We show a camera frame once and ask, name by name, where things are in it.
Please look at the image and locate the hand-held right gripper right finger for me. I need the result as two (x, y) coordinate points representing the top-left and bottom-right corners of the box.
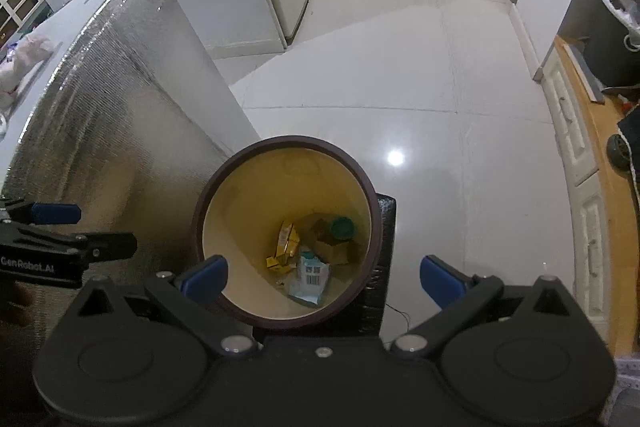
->
(390, 255), (576, 360)

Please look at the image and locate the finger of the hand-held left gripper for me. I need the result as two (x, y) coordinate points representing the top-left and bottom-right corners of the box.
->
(10, 224), (138, 262)
(0, 198), (82, 226)

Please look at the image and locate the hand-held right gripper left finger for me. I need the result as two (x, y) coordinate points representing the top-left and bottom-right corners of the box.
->
(70, 255), (261, 360)

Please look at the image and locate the yellow bin with brown rim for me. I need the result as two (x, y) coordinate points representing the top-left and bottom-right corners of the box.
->
(191, 135), (383, 328)

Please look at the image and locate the yellow carton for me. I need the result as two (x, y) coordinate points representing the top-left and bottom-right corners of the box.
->
(265, 219), (303, 273)

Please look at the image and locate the teal white packet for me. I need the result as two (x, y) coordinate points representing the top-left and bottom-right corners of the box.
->
(289, 247), (332, 308)

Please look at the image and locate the teal round cup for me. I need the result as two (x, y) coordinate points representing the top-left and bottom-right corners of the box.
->
(327, 216), (357, 242)

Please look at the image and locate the white plastic bag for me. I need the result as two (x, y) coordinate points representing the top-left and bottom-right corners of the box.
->
(11, 34), (53, 68)

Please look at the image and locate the person's left hand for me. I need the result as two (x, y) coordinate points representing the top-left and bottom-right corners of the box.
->
(0, 281), (37, 329)

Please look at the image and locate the white heart-print foil table cover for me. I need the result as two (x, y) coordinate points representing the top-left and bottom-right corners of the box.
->
(0, 0), (262, 280)

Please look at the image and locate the wooden-top white bench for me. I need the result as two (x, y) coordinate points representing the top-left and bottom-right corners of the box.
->
(532, 34), (640, 358)

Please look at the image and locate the black round object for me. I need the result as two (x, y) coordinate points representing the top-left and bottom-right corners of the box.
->
(606, 133), (632, 170)

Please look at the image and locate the black printed blanket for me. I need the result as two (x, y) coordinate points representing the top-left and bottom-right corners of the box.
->
(616, 89), (640, 218)

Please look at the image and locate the grey board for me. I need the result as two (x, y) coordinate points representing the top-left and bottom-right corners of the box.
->
(562, 38), (606, 104)

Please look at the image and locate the grey bin with white liner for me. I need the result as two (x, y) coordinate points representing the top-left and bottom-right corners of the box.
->
(582, 0), (640, 90)

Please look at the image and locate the thin black cable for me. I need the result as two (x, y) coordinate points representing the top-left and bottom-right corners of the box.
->
(385, 302), (411, 333)

